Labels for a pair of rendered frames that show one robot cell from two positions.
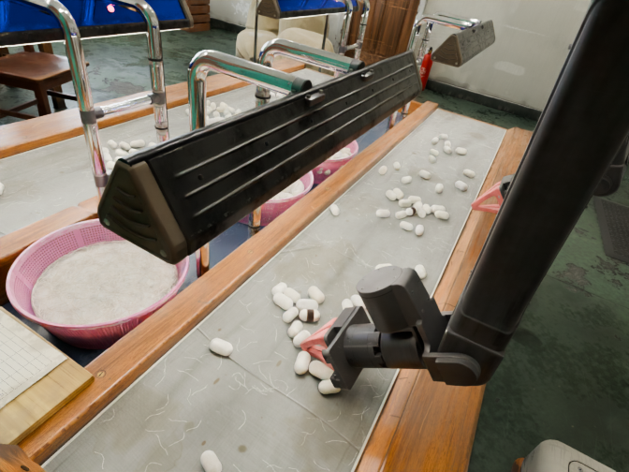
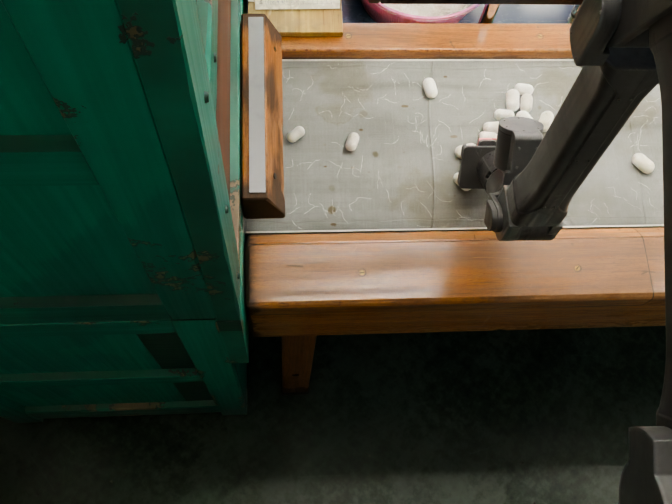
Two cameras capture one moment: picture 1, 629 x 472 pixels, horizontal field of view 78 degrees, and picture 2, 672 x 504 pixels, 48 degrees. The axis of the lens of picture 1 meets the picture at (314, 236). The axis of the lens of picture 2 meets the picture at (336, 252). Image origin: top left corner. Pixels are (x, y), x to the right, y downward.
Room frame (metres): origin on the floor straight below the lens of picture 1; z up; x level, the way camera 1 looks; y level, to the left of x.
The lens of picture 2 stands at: (-0.13, -0.40, 1.78)
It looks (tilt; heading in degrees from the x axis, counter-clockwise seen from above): 69 degrees down; 55
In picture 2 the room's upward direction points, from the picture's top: 10 degrees clockwise
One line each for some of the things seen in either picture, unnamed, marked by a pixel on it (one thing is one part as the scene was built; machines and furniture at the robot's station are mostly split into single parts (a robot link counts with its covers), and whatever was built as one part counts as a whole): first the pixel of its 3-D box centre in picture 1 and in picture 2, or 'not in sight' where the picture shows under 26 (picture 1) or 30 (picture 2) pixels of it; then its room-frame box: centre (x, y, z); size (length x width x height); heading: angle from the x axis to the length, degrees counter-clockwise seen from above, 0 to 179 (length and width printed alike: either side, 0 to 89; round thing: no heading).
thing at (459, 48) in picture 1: (472, 37); not in sight; (1.39, -0.37, 1.08); 0.62 x 0.08 x 0.07; 157
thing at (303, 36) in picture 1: (299, 54); not in sight; (3.83, 0.45, 0.40); 0.74 x 0.56 x 0.38; 158
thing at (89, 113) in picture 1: (101, 125); not in sight; (0.69, 0.45, 0.90); 0.20 x 0.19 x 0.45; 157
